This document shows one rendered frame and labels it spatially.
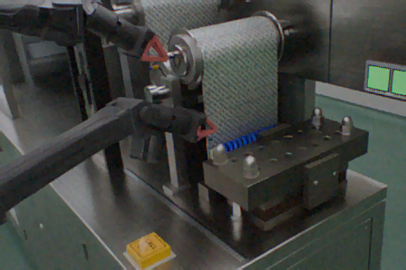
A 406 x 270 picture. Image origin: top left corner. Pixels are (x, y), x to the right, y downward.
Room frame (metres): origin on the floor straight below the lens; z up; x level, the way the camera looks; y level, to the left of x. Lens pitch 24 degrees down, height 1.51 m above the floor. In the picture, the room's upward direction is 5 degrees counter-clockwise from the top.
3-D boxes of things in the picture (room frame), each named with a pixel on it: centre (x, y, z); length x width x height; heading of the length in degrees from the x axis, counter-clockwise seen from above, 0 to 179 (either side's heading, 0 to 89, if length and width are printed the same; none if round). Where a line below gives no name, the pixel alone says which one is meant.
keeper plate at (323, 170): (0.91, -0.27, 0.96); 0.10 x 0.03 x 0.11; 124
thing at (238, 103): (1.06, -0.11, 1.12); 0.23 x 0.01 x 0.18; 124
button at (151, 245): (0.78, 0.14, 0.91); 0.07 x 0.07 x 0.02; 34
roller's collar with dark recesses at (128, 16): (1.24, 0.19, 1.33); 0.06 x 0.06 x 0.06; 34
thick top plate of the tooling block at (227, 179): (0.98, -0.20, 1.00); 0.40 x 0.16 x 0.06; 124
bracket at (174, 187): (1.05, 0.08, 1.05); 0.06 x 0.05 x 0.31; 124
